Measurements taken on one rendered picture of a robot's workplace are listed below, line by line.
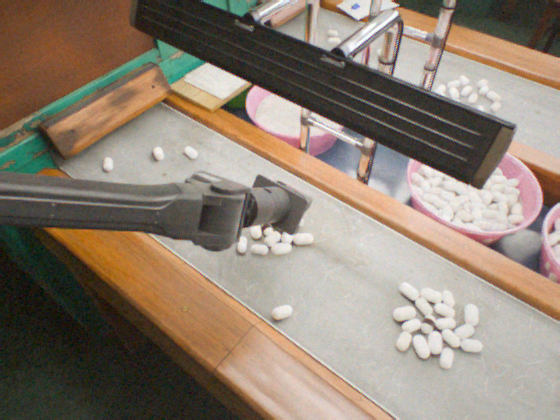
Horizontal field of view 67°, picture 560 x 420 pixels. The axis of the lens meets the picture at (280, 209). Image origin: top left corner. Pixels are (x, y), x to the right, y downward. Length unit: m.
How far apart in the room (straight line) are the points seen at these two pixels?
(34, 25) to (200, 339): 0.64
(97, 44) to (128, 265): 0.48
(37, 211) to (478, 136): 0.48
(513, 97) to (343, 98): 0.78
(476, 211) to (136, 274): 0.66
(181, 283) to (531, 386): 0.57
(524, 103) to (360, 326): 0.78
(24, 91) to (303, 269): 0.63
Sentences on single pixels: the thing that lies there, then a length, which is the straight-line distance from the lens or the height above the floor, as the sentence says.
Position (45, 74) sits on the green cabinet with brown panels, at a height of 0.93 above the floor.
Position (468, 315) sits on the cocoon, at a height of 0.76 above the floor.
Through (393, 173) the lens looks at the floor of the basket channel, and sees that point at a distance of 1.06.
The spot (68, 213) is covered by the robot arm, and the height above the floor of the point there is 1.06.
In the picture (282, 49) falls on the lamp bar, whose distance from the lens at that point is 0.62.
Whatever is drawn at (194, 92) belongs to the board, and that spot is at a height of 0.78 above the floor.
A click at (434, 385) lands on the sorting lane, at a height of 0.74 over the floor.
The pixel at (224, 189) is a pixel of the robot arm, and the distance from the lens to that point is 0.54.
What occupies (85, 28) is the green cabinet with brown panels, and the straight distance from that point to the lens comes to 1.01.
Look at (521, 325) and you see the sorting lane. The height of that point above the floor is 0.74.
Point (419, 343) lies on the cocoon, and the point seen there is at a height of 0.76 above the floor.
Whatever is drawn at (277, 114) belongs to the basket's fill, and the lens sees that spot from 1.11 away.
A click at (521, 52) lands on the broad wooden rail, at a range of 1.45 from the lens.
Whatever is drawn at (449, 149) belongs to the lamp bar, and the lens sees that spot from 0.53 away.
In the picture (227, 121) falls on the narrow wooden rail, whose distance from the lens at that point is 1.04.
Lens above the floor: 1.41
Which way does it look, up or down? 50 degrees down
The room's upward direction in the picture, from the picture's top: straight up
